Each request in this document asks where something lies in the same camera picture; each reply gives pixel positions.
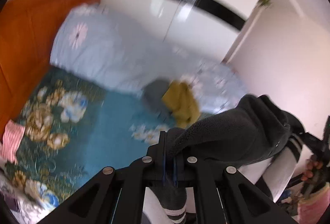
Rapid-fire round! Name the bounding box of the black and white fleece jacket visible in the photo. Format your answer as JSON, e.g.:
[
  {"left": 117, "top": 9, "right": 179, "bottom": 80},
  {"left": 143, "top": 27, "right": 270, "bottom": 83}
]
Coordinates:
[{"left": 147, "top": 94, "right": 305, "bottom": 223}]

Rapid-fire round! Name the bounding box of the person's right hand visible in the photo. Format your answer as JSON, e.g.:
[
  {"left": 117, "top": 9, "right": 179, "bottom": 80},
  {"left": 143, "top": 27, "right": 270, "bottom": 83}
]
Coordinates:
[{"left": 301, "top": 159, "right": 323, "bottom": 182}]

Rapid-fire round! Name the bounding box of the orange wooden headboard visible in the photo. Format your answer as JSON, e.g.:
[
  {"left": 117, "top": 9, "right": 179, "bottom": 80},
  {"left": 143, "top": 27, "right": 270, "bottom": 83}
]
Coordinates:
[{"left": 1, "top": 0, "right": 100, "bottom": 131}]

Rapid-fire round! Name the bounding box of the pink folded cloth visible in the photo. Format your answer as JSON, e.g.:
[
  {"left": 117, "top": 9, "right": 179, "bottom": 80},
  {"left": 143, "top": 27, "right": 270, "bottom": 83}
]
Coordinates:
[{"left": 298, "top": 183, "right": 329, "bottom": 224}]

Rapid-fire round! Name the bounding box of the grey garment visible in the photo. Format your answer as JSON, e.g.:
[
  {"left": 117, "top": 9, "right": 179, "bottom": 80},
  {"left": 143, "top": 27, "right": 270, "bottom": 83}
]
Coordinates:
[{"left": 141, "top": 78, "right": 171, "bottom": 119}]

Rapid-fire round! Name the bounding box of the pink striped cloth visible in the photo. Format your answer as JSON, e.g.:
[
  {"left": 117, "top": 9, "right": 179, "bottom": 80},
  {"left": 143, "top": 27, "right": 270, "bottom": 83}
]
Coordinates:
[{"left": 1, "top": 120, "right": 25, "bottom": 164}]

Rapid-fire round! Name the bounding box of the mustard yellow knit garment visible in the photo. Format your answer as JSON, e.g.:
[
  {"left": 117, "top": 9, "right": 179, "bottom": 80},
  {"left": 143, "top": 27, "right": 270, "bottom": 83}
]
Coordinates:
[{"left": 162, "top": 80, "right": 201, "bottom": 129}]

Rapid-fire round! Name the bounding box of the light blue floral duvet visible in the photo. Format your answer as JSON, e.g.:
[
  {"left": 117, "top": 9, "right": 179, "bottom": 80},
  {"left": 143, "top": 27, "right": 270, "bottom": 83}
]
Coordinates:
[{"left": 50, "top": 4, "right": 247, "bottom": 114}]

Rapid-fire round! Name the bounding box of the teal floral bed blanket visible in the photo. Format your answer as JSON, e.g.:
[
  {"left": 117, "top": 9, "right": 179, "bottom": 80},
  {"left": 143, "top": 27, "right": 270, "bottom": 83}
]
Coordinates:
[{"left": 1, "top": 67, "right": 175, "bottom": 223}]

